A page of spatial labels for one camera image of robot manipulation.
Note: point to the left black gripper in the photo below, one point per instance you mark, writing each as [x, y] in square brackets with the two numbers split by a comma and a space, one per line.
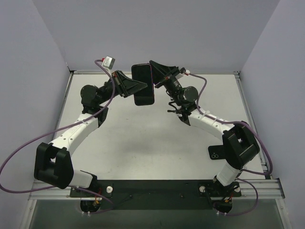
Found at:
[119, 83]

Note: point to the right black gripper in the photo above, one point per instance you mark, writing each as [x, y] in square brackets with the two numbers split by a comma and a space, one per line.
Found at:
[167, 78]

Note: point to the black phone case with phone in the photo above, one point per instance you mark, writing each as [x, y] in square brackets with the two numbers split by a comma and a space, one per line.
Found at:
[142, 73]

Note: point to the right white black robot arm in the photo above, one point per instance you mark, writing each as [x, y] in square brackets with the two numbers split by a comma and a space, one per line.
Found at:
[239, 142]

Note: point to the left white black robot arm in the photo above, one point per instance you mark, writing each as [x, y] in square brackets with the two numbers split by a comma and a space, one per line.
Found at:
[53, 164]

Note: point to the black phone case on table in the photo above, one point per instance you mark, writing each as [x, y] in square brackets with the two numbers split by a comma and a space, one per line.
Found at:
[216, 152]

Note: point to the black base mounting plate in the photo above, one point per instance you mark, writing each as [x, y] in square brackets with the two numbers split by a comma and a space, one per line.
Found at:
[164, 194]

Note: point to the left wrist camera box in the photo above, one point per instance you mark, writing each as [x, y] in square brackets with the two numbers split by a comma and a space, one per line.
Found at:
[108, 62]

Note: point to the aluminium front rail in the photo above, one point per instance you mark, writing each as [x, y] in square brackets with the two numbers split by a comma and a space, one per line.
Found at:
[265, 188]

